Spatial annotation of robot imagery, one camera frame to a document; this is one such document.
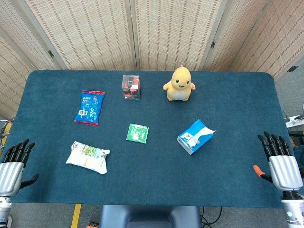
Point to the white power strip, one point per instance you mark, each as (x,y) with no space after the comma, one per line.
(294,120)

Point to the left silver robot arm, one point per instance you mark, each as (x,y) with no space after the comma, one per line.
(4,209)

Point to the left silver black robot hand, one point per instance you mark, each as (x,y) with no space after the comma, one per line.
(10,167)

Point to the blue snack bag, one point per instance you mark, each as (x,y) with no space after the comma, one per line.
(89,108)

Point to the yellow plush dinosaur toy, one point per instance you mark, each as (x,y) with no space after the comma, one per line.
(179,84)

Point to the woven folding screen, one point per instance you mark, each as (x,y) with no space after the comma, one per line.
(152,33)

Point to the white green tissue pack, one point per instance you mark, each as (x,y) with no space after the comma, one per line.
(88,157)

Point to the blue table cloth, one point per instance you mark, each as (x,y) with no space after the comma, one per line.
(152,171)

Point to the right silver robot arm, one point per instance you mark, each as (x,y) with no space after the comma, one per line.
(293,209)

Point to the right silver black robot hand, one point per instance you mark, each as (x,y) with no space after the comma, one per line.
(283,168)

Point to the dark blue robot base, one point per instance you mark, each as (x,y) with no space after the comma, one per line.
(149,217)

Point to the green sachet packet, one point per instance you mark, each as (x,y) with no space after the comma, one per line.
(137,133)

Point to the blue tissue box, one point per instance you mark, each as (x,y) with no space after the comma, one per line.
(193,137)

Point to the metal chair frame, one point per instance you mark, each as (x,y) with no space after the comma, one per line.
(3,133)

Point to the clear cube box red contents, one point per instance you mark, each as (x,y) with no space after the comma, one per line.
(131,86)

